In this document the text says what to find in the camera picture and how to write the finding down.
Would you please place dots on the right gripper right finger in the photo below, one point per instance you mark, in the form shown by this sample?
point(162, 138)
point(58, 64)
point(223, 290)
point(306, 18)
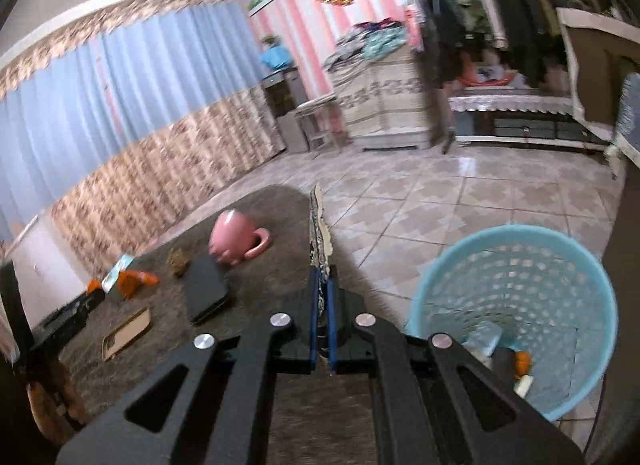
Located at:
point(433, 403)

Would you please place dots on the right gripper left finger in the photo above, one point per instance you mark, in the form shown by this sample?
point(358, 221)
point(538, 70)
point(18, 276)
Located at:
point(208, 403)

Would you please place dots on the blue plastic bag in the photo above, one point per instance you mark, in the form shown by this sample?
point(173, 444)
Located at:
point(483, 340)

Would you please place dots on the dried brown leaf trash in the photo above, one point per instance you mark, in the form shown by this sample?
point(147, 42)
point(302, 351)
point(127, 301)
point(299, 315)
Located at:
point(178, 262)

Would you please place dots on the white cabinet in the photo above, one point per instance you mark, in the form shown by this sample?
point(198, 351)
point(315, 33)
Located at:
point(49, 274)

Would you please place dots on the brown cardboard tray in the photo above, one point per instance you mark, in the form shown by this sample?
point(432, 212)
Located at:
point(126, 334)

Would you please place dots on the white cup in basket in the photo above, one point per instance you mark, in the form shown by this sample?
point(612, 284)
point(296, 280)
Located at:
point(522, 385)

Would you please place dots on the orange snack bag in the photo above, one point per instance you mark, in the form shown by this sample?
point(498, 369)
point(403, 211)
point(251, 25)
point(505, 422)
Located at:
point(129, 282)

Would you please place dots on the small orange peel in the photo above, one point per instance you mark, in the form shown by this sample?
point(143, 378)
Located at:
point(522, 363)

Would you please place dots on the teal cardboard box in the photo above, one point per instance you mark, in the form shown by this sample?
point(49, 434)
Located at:
point(111, 277)

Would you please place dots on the black notebook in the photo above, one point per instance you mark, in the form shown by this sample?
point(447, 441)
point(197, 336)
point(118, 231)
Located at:
point(205, 288)

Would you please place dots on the brown shaggy rug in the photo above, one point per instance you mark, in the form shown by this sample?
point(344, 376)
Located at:
point(317, 419)

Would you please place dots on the pink pig mug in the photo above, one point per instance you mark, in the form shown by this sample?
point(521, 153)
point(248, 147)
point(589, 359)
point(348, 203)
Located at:
point(235, 238)

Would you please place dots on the light blue laundry basket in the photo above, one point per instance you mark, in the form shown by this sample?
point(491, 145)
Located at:
point(548, 294)

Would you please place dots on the blue floral curtain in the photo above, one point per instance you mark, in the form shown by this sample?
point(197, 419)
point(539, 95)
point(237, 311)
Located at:
point(120, 124)

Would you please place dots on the small metal stool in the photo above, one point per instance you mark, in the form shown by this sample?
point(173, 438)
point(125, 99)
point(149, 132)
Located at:
point(313, 118)

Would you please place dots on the cabinet with patterned cover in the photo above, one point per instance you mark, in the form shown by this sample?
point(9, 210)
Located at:
point(385, 104)

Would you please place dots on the low tv cabinet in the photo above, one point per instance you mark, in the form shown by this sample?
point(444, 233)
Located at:
point(524, 117)

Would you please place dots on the blue patterned table cloth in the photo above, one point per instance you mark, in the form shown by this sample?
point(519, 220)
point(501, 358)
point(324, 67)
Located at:
point(625, 144)

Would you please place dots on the blue covered water bottle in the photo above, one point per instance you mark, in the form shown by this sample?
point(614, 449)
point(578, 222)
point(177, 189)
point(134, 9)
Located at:
point(275, 55)

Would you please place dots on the pile of clothes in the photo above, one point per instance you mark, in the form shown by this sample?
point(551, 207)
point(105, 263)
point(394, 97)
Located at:
point(366, 42)

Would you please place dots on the clothes rack with clothes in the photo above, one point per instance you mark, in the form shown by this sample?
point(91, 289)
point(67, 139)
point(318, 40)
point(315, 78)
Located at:
point(503, 44)

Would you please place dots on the folding table leaning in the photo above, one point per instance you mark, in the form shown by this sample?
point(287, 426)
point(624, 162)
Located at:
point(600, 51)

